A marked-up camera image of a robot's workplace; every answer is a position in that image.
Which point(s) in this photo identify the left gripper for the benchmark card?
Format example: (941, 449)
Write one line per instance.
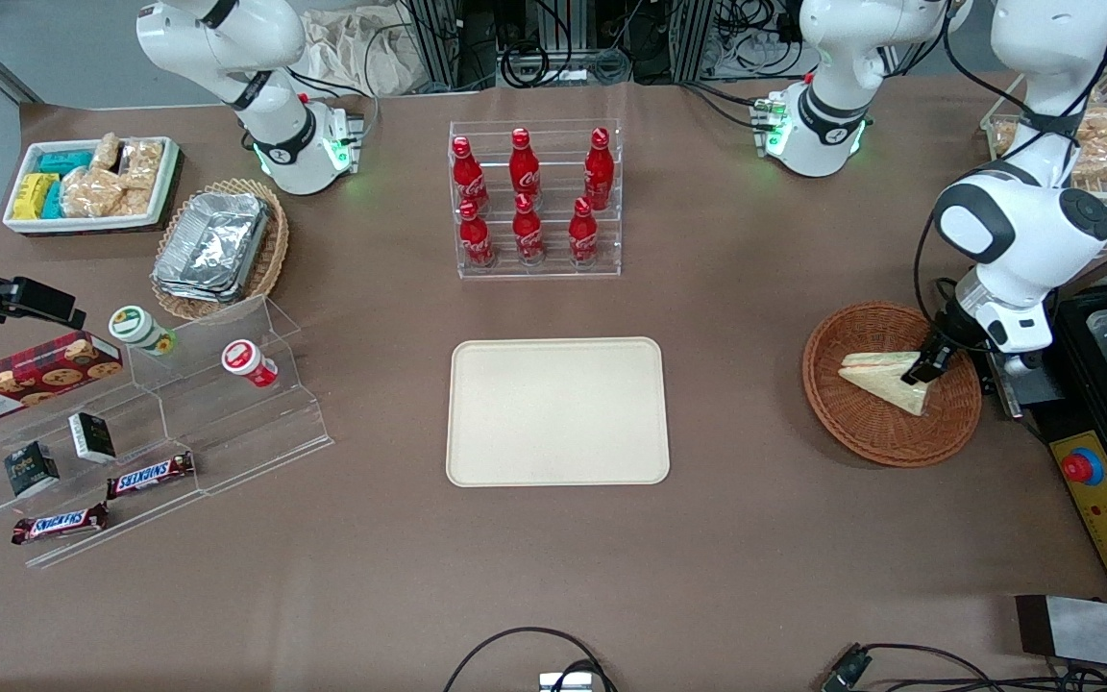
(945, 342)

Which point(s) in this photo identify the triangular sandwich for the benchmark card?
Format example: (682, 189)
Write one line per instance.
(880, 380)

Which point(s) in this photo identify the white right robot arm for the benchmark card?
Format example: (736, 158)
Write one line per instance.
(275, 144)

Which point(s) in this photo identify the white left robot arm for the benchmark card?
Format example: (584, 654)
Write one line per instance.
(823, 125)

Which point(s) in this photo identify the round brown wicker basket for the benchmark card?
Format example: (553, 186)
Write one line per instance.
(861, 432)

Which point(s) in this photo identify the oval light wicker basket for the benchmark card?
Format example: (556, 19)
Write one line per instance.
(273, 250)

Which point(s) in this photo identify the cream plastic tray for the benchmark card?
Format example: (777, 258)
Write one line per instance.
(553, 413)

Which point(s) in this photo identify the red tartan Walkers cookie box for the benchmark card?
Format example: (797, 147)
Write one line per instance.
(35, 375)

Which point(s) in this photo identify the green lidded sunflower cup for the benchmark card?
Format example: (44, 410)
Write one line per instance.
(135, 327)

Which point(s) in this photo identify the teal snack packet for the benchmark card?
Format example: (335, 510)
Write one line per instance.
(54, 202)
(63, 161)

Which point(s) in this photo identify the yellow snack packet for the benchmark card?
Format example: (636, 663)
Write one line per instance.
(32, 195)

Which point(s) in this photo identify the clear bag rice crackers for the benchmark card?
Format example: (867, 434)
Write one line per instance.
(90, 192)
(107, 152)
(142, 163)
(135, 202)

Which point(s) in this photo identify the black box white label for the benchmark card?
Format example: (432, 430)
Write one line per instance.
(92, 437)

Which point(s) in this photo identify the black machine yellow panel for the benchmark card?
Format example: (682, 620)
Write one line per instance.
(1072, 423)

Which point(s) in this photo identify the black Face snack box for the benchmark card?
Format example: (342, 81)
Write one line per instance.
(32, 469)

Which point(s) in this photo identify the white rectangular snack bin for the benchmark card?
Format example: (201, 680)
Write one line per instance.
(169, 183)

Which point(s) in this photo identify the stacked aluminium foil trays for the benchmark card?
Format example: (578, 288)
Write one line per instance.
(212, 245)

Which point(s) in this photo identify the red emergency stop button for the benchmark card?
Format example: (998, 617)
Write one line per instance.
(1082, 467)

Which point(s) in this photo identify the brown Snickers bar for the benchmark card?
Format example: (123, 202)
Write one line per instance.
(59, 524)
(150, 474)

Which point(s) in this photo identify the red lidded cup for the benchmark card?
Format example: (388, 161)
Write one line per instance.
(244, 360)

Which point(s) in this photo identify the clear bag fried snacks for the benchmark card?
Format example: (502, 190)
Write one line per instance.
(1106, 123)
(1106, 161)
(1003, 139)

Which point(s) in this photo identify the grey flat plate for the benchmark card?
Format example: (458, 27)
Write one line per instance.
(1092, 632)

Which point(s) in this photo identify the red cola bottle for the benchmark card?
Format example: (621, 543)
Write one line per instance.
(524, 168)
(465, 178)
(599, 171)
(528, 235)
(477, 240)
(583, 235)

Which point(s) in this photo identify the beige crumpled cloth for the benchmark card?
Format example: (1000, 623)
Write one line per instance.
(352, 53)

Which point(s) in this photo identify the clear acrylic bottle rack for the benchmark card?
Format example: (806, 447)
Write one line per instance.
(553, 144)

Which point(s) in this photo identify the grey connector device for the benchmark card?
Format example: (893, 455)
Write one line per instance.
(565, 682)

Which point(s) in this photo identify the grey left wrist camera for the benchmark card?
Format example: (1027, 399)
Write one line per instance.
(1017, 363)

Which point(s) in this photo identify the aluminium frame post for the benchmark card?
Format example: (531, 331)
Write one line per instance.
(438, 43)

